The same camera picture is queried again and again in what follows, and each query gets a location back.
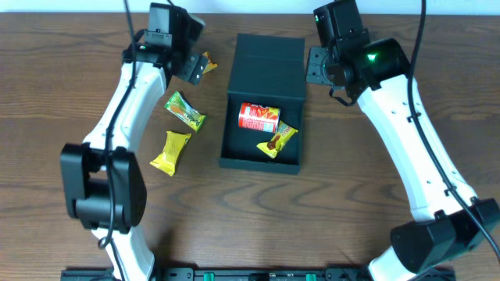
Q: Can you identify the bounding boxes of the orange cracker snack packet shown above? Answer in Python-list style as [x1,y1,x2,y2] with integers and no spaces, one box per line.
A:
[202,52,218,73]

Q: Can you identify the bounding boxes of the yellow brown chocolate snack packet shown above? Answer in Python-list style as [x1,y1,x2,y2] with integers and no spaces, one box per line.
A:
[257,121,298,158]

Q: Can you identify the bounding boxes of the red Pringles can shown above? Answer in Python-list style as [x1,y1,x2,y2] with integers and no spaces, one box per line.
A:
[237,102,280,133]

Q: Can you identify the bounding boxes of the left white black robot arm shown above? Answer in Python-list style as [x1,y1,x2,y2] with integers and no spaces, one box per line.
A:
[60,42,208,280]

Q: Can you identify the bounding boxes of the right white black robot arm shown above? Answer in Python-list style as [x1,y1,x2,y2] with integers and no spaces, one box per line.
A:
[306,0,499,280]

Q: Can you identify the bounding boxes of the green orange snack packet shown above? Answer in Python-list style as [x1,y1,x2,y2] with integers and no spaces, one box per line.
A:
[165,91,206,133]

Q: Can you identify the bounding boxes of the dark green open gift box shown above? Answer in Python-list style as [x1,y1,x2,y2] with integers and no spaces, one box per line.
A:
[219,34,306,175]

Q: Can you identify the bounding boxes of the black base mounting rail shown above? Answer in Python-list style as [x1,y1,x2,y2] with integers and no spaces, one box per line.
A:
[60,266,372,281]

